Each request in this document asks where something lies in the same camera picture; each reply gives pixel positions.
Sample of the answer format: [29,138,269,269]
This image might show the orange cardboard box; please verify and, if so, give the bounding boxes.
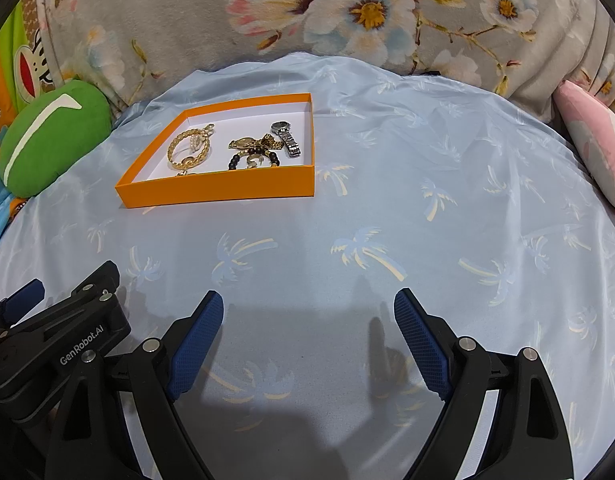
[114,92,316,209]

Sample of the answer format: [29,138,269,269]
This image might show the colourful cartoon monkey sheet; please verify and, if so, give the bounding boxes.
[0,0,58,261]

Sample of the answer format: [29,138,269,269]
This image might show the gold chain bracelet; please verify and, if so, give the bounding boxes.
[166,129,212,177]

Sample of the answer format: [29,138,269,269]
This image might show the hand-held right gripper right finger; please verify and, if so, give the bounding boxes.
[393,287,576,480]

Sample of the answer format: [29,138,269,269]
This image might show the small gold earring pendant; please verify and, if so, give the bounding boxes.
[188,124,216,153]

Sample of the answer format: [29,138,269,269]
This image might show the green round cushion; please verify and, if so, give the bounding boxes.
[0,80,113,198]

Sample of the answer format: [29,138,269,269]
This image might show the black bead bracelet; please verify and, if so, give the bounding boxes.
[228,144,281,171]

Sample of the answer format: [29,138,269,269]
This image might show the gold wristwatch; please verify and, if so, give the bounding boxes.
[228,132,283,154]

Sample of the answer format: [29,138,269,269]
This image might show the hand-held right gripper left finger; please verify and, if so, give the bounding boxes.
[45,290,225,480]

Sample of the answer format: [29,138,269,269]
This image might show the light blue palm-print sheet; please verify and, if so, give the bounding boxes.
[0,52,615,480]

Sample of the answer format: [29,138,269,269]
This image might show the grey floral blanket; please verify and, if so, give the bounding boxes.
[35,0,615,126]

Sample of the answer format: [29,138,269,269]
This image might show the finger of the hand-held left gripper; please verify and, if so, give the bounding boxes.
[0,279,45,341]
[2,260,133,391]

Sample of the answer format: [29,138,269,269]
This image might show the pink pillow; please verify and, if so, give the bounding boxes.
[552,80,615,221]

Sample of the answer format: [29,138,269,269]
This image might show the silver wristwatch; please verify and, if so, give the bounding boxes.
[270,120,303,159]

